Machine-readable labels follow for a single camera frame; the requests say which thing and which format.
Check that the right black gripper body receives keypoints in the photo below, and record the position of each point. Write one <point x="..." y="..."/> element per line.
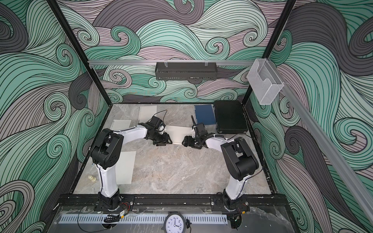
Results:
<point x="192" y="141"/>

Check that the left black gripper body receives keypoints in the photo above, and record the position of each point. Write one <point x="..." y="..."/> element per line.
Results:
<point x="158" y="138"/>

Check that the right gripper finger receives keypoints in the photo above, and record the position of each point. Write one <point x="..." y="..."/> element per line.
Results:
<point x="193" y="145"/>
<point x="186" y="140"/>

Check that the torn lined notebook page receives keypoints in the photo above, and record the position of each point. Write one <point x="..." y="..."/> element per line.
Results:
<point x="119" y="125"/>

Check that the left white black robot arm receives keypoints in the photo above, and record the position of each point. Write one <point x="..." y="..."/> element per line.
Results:
<point x="106" y="153"/>

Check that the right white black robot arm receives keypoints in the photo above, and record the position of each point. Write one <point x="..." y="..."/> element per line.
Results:
<point x="239" y="159"/>

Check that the blue cover notebook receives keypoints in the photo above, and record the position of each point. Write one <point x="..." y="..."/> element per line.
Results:
<point x="205" y="114"/>

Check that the black hard case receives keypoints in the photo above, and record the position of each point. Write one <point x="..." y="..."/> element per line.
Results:
<point x="230" y="118"/>

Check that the small yellow-green object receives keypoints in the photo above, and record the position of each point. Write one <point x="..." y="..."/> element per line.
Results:
<point x="92" y="178"/>

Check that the round analog clock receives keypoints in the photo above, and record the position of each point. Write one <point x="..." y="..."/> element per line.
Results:
<point x="174" y="223"/>

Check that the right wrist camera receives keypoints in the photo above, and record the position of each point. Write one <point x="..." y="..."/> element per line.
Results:
<point x="199" y="129"/>

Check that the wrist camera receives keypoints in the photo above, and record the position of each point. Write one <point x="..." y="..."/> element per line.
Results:
<point x="199" y="129"/>
<point x="157" y="124"/>

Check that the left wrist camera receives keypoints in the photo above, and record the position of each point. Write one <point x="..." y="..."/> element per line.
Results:
<point x="157" y="124"/>

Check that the black wall-mounted tray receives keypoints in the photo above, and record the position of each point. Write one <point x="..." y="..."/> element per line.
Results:
<point x="186" y="71"/>

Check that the white slotted cable duct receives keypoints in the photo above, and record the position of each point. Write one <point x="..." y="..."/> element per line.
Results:
<point x="143" y="219"/>

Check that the clear acrylic wall holder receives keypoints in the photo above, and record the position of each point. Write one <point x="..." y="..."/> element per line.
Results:
<point x="265" y="81"/>

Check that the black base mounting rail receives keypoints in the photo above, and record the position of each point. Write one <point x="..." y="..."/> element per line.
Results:
<point x="137" y="202"/>

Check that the aluminium wall rail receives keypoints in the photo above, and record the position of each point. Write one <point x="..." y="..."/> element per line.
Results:
<point x="134" y="62"/>

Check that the right side aluminium rail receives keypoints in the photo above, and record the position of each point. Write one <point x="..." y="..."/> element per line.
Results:
<point x="295" y="91"/>

